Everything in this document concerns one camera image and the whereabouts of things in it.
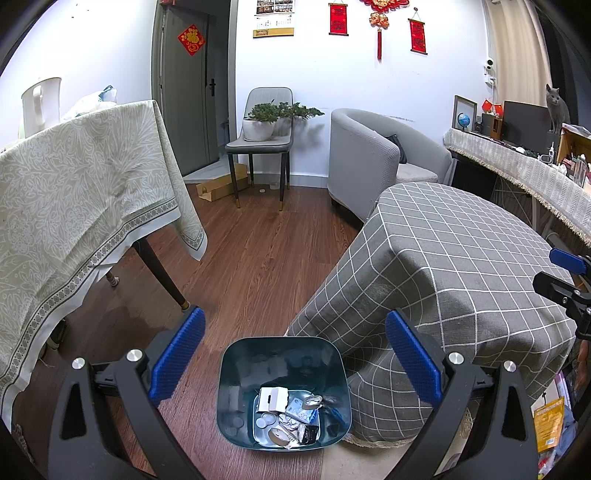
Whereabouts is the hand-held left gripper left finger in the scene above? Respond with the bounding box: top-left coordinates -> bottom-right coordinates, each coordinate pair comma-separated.
48,305 -> 206,480

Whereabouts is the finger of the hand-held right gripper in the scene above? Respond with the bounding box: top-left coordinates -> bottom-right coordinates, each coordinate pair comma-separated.
532,272 -> 591,309
549,248 -> 591,278

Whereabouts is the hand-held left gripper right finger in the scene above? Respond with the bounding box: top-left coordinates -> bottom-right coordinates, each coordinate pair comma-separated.
385,308 -> 539,480

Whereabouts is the dark teal trash bin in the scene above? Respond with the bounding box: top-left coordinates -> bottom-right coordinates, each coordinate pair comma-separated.
216,336 -> 353,450

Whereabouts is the small cardboard box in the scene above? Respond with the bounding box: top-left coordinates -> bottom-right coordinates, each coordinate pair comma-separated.
256,387 -> 290,414

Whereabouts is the blue white plastic wrapper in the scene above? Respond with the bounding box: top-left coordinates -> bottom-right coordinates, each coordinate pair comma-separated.
285,392 -> 320,424

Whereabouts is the beige tape roll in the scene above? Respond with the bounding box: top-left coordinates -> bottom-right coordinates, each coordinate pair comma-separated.
268,425 -> 293,448

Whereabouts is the grey checked tablecloth table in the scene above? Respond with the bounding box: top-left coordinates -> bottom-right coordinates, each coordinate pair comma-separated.
286,181 -> 580,446

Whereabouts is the long desk with fringed cloth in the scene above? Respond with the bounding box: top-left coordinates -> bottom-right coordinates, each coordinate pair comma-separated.
443,128 -> 591,247

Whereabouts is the orange packet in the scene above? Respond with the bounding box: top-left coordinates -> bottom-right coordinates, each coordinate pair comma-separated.
531,397 -> 566,455

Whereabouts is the wooden crate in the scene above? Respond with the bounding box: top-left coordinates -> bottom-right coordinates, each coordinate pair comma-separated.
556,124 -> 591,178

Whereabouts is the cream rug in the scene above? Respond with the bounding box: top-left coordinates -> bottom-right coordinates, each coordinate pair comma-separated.
321,443 -> 416,480

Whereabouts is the black monitor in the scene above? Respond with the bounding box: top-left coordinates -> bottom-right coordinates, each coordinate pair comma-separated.
501,100 -> 552,148

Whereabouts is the grey cat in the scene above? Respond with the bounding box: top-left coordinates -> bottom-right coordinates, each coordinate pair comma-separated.
545,83 -> 565,134

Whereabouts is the flat cardboard box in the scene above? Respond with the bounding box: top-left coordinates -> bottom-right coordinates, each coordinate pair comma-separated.
196,162 -> 250,202

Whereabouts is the framed picture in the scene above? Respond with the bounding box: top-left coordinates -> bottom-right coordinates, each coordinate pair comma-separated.
452,95 -> 478,134

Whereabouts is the black cushion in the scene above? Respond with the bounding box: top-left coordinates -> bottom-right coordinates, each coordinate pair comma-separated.
387,134 -> 408,164

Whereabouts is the beige patterned tablecloth table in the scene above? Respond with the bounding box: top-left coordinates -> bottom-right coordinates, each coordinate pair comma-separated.
0,99 -> 208,407

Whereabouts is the grey armchair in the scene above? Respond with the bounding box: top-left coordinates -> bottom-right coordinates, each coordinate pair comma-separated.
327,108 -> 453,222

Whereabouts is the beige curtain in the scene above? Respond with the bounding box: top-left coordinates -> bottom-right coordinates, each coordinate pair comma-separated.
485,0 -> 555,112

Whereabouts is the grey dining chair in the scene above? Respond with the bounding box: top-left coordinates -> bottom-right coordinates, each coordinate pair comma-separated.
225,87 -> 295,212

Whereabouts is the potted plant in white pot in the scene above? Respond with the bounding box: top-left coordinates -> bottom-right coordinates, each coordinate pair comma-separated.
242,104 -> 278,142

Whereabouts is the grey door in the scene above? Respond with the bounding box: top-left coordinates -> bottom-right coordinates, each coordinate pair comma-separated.
151,0 -> 238,177

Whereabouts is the white plastic bag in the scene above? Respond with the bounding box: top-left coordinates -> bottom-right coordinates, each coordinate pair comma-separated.
62,84 -> 118,121

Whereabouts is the red hanging scroll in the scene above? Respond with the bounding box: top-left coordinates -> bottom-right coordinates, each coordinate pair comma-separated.
328,2 -> 349,35
407,11 -> 428,55

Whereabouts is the trailing green potted plant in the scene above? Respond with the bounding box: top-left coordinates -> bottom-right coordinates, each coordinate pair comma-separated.
274,102 -> 325,137

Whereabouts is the white kettle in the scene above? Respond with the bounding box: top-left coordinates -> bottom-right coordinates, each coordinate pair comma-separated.
21,77 -> 63,139

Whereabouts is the red knot ornament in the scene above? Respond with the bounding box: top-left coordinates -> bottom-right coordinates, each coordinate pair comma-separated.
360,0 -> 411,61

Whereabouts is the red diamond door decoration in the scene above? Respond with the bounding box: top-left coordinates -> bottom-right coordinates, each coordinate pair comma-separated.
178,24 -> 206,57

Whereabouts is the wall calendar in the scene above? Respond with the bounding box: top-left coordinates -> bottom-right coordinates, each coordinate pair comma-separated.
252,0 -> 295,38

